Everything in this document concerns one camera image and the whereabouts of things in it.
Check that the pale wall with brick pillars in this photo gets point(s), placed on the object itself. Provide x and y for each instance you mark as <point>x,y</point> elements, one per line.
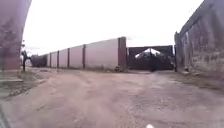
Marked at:
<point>100,54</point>

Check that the grey concrete block wall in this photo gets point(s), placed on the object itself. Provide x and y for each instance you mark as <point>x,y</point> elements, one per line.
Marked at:
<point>203,43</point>

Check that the dark metal gate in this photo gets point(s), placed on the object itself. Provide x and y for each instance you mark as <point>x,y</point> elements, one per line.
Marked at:
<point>150,58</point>

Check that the reddish brick wall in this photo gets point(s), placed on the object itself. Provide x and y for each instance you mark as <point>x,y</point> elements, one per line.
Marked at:
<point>11,33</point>

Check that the robot's own part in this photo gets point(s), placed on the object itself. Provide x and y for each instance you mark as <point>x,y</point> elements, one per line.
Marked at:
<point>149,126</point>

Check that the brown dirt road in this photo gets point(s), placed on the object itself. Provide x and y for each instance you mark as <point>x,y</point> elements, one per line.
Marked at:
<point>110,100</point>

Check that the person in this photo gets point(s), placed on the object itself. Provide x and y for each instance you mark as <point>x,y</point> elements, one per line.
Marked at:
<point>24,59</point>

